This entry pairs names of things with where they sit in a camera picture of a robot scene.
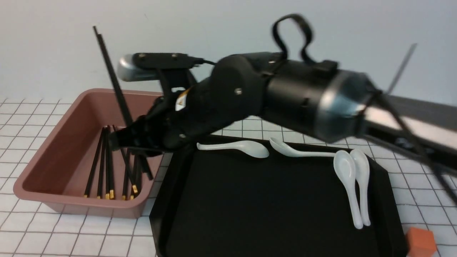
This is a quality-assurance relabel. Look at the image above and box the pink rectangular plastic bin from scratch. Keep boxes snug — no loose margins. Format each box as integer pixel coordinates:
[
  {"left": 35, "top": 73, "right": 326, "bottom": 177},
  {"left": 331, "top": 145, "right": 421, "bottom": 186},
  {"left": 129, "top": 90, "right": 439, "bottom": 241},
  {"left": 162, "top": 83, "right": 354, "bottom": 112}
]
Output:
[{"left": 13, "top": 89, "right": 153, "bottom": 218}]

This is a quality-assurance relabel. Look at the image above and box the orange cube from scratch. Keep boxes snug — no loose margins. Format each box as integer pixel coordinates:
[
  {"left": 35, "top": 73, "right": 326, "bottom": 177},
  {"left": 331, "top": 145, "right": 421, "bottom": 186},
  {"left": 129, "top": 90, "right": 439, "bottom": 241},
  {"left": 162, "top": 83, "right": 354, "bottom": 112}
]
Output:
[{"left": 406, "top": 227, "right": 437, "bottom": 257}]

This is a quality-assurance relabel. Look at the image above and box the black plastic tray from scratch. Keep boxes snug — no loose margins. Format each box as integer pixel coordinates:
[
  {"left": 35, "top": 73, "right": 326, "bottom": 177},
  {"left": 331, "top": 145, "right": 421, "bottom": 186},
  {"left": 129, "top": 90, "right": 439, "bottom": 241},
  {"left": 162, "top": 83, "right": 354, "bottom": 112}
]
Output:
[{"left": 150, "top": 140, "right": 408, "bottom": 257}]

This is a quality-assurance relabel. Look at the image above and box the white spoon top middle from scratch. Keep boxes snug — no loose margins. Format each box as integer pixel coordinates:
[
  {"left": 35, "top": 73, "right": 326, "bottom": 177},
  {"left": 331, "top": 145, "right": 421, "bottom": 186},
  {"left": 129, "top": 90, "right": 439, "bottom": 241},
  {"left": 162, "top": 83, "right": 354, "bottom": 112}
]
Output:
[{"left": 269, "top": 138, "right": 336, "bottom": 157}]

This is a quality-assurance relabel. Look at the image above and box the white spoon outer right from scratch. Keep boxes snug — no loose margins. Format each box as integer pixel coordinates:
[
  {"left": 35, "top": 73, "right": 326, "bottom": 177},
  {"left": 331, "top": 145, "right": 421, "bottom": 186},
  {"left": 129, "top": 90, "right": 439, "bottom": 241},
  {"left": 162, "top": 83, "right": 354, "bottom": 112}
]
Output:
[{"left": 350, "top": 148, "right": 371, "bottom": 226}]

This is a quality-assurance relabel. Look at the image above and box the black cable loop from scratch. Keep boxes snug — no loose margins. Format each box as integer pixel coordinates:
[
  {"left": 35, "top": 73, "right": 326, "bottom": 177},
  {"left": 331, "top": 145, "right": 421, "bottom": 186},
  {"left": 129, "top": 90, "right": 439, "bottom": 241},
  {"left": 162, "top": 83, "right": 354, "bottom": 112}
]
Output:
[{"left": 272, "top": 14, "right": 338, "bottom": 66}]

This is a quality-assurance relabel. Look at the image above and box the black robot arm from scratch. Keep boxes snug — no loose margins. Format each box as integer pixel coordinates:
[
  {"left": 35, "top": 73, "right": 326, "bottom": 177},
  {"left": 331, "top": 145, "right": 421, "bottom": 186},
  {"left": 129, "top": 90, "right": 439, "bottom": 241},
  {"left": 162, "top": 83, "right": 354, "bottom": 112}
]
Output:
[{"left": 109, "top": 52, "right": 456, "bottom": 176}]

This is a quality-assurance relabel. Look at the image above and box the white spoon left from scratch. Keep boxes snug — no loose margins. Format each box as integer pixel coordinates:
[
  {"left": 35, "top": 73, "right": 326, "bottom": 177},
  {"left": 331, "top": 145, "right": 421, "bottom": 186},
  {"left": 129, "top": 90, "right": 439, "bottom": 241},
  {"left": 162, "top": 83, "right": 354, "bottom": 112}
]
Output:
[{"left": 196, "top": 140, "right": 270, "bottom": 159}]

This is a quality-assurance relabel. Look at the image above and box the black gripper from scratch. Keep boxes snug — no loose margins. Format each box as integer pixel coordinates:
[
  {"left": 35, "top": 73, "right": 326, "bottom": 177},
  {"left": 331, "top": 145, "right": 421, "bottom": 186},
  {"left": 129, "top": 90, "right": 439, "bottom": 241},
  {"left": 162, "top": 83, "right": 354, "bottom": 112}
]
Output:
[{"left": 108, "top": 87, "right": 215, "bottom": 157}]

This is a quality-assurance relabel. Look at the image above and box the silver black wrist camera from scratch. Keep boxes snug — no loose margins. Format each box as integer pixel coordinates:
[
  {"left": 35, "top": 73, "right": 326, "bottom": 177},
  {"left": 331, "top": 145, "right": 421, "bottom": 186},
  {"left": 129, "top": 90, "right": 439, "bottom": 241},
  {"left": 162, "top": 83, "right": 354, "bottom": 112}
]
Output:
[{"left": 116, "top": 53, "right": 207, "bottom": 92}]

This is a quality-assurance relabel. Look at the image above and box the black chopstick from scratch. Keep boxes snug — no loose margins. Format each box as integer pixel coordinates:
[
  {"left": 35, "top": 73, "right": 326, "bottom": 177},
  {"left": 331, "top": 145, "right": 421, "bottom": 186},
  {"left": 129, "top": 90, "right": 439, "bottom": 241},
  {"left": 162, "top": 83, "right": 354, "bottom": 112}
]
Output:
[
  {"left": 84, "top": 127, "right": 105, "bottom": 198},
  {"left": 130, "top": 156, "right": 142, "bottom": 200},
  {"left": 105, "top": 125, "right": 115, "bottom": 200},
  {"left": 121, "top": 149, "right": 131, "bottom": 201},
  {"left": 93, "top": 26, "right": 154, "bottom": 181},
  {"left": 97, "top": 127, "right": 106, "bottom": 199}
]

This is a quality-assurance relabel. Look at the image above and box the white spoon inner right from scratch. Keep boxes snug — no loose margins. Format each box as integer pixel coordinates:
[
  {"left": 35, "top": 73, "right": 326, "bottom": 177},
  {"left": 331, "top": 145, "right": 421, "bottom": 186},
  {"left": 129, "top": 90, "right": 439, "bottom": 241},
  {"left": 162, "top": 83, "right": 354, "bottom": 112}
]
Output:
[{"left": 333, "top": 150, "right": 363, "bottom": 230}]

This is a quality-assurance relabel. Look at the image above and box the white spoon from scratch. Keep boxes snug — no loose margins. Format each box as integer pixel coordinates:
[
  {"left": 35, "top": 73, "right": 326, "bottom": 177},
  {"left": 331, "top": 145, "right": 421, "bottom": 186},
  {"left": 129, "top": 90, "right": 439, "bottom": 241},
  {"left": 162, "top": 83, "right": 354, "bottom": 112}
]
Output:
[
  {"left": 269, "top": 138, "right": 336, "bottom": 157},
  {"left": 196, "top": 140, "right": 270, "bottom": 159},
  {"left": 350, "top": 148, "right": 371, "bottom": 226},
  {"left": 333, "top": 150, "right": 363, "bottom": 230}
]

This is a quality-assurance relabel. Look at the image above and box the black chopstick diagonal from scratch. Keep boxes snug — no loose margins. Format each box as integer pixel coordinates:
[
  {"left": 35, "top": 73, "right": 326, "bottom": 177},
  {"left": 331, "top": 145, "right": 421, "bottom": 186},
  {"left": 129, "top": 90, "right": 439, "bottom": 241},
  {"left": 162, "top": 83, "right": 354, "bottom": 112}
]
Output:
[{"left": 109, "top": 139, "right": 137, "bottom": 200}]

